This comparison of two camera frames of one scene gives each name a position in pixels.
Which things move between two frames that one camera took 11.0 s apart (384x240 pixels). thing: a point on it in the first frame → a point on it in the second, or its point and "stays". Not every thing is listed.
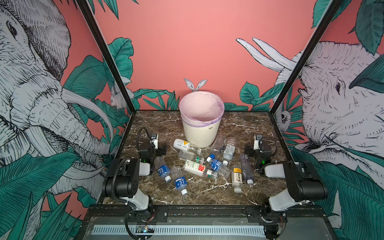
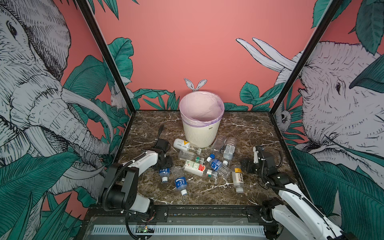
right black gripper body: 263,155 → 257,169
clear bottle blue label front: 180,181 stays
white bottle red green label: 194,168 stays
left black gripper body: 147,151 → 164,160
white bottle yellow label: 237,178 stays
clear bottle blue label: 162,168 stays
